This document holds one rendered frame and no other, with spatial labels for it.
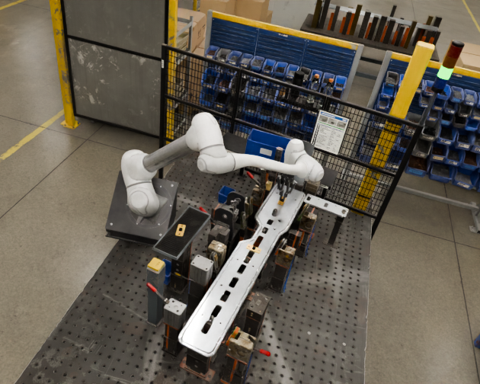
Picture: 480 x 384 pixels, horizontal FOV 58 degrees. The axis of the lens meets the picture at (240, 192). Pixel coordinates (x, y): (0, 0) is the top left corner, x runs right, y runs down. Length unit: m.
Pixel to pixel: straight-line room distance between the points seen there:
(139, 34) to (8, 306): 2.60
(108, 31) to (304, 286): 3.06
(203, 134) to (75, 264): 1.91
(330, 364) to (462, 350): 1.62
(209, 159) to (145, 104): 2.64
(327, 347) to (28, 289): 2.21
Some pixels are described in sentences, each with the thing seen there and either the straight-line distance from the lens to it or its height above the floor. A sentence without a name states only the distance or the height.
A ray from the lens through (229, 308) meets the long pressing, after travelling 2.19.
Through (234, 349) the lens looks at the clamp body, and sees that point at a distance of 2.07.
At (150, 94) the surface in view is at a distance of 4.65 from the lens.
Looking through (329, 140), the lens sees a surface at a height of 1.24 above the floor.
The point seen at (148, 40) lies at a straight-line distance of 4.41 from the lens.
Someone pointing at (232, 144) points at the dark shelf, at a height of 1.03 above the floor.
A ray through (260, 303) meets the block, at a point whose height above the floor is 1.03.
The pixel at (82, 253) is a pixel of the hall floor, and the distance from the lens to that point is 3.80.
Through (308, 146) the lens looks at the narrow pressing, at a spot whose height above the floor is 1.31.
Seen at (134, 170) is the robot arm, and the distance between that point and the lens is 2.58.
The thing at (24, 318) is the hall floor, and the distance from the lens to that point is 3.49.
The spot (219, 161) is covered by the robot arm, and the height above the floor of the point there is 1.52.
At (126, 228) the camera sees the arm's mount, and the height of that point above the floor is 0.79.
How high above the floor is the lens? 2.77
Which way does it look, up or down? 39 degrees down
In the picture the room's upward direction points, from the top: 10 degrees clockwise
